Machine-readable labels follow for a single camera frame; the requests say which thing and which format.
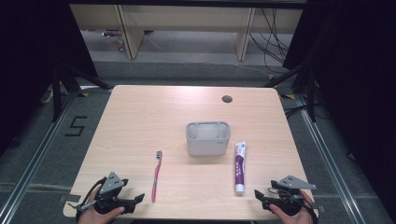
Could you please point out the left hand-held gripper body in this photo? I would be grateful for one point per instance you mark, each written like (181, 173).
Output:
(109, 186)

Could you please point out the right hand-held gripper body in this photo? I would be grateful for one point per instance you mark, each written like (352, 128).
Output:
(292, 183)

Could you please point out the pink toothbrush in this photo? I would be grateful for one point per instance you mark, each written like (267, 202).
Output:
(155, 179)

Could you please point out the white and purple toothpaste tube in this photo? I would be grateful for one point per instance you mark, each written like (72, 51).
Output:
(239, 168)

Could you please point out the grey toothbrush holder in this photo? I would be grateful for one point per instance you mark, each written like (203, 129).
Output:
(208, 144)

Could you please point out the person's left hand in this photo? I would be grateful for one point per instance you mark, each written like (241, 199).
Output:
(93, 216)

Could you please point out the person's right hand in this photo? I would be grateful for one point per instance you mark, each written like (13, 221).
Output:
(295, 219)

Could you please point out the black metal stand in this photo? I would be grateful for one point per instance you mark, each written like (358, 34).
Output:
(56, 93)
(311, 93)

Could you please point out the black curtain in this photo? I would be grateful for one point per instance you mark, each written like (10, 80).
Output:
(31, 62)
(358, 77)

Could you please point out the pink item under desk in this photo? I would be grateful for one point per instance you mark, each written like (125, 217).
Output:
(113, 33)

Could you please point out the aluminium floor rail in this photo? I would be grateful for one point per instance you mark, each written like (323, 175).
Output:
(330, 161)
(37, 155)

